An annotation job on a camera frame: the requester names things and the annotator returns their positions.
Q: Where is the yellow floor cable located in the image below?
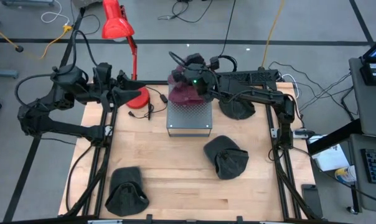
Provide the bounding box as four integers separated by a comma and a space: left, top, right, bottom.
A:
0, 22, 74, 60

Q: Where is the maroon knit beanie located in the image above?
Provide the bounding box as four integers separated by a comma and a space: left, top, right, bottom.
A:
167, 81, 205, 106
172, 65, 186, 82

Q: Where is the black floor cable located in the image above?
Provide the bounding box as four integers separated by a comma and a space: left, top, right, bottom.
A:
157, 0, 214, 24

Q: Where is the yellow hanging cable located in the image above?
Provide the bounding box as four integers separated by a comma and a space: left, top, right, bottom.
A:
261, 0, 286, 68

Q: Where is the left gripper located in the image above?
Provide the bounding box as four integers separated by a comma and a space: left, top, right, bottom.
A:
93, 62, 147, 113

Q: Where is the white wipes canister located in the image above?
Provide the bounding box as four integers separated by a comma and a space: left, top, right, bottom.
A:
334, 165, 358, 184

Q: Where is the black cable bundle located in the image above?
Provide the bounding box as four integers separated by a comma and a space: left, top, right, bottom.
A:
268, 60, 354, 122

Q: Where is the grey adapter box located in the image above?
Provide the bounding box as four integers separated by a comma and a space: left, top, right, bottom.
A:
292, 128, 316, 140

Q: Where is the black lamp cable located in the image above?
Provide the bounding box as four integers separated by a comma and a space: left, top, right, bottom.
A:
128, 86, 169, 121

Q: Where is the red desk lamp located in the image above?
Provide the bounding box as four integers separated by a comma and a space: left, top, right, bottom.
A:
101, 0, 151, 110

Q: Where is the grey perforated metal shelf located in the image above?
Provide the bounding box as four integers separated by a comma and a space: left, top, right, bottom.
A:
166, 73, 214, 138

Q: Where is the white floor cable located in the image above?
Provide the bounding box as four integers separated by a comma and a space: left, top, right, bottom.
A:
40, 0, 71, 26

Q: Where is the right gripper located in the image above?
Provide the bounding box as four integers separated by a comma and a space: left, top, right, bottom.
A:
171, 62, 219, 103

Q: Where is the white paper sheet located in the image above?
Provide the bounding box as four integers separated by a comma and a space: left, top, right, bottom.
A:
311, 142, 350, 172

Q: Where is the black hanging cable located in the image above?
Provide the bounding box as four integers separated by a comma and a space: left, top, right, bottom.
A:
219, 0, 238, 57

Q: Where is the black aluminium table frame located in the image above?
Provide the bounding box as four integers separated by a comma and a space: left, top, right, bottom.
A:
59, 79, 326, 224

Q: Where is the grey desk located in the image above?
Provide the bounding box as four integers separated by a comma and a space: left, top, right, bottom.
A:
346, 133, 376, 215

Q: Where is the dark green baseball cap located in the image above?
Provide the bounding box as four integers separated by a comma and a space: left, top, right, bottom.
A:
202, 134, 250, 181
104, 166, 151, 218
218, 96, 256, 121

